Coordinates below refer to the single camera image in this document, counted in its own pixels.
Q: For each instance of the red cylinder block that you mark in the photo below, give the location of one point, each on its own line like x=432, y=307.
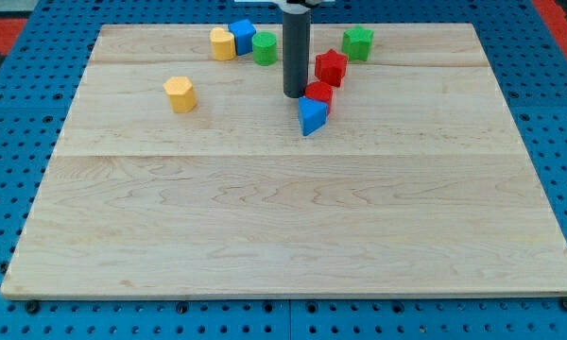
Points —
x=320, y=91

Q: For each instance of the yellow hexagon block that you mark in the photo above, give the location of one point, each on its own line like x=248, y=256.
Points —
x=181, y=94

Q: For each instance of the yellow heart block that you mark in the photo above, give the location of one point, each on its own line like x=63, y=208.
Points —
x=222, y=43

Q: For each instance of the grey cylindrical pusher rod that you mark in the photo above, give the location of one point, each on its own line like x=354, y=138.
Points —
x=296, y=45

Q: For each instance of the red star block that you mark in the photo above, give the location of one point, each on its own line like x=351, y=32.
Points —
x=330, y=67

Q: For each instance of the green cylinder block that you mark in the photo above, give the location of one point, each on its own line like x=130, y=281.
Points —
x=264, y=47

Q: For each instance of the green star block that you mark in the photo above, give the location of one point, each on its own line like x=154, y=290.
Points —
x=357, y=43

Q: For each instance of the blue triangle block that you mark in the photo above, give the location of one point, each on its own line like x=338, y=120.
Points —
x=312, y=115

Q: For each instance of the white arm mount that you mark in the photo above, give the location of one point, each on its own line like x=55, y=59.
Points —
x=286, y=4

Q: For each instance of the blue cube block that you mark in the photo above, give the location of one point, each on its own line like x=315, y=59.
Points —
x=243, y=32

